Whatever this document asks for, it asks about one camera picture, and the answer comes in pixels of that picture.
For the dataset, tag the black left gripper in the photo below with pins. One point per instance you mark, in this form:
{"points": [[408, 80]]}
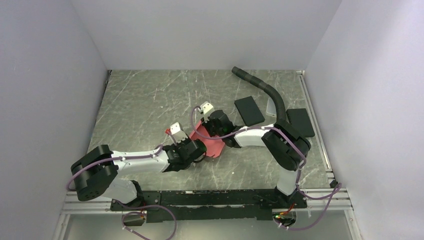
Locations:
{"points": [[187, 141]]}

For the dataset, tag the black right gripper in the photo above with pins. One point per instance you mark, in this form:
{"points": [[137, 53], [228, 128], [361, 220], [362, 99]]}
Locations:
{"points": [[206, 124]]}

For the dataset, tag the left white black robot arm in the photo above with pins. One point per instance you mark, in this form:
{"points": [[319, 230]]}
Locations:
{"points": [[99, 173]]}

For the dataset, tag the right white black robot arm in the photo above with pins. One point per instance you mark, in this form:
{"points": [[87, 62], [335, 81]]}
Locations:
{"points": [[287, 146]]}

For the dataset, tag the black flat device box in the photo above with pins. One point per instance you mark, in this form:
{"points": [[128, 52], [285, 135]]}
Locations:
{"points": [[300, 120]]}

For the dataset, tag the translucent plastic piece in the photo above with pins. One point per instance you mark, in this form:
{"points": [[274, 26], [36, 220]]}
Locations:
{"points": [[270, 108]]}

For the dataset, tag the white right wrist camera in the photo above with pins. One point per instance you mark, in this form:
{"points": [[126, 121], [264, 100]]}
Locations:
{"points": [[206, 109]]}

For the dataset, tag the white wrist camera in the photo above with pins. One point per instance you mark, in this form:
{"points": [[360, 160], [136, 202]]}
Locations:
{"points": [[206, 109], [176, 133]]}

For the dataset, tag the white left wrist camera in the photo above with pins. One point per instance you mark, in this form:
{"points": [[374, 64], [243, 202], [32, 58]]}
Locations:
{"points": [[176, 133]]}

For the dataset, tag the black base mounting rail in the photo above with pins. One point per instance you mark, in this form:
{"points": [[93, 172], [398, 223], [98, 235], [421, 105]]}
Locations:
{"points": [[208, 213]]}

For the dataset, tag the aluminium front frame rail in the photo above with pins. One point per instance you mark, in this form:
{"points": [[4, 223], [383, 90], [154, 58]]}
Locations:
{"points": [[261, 198]]}

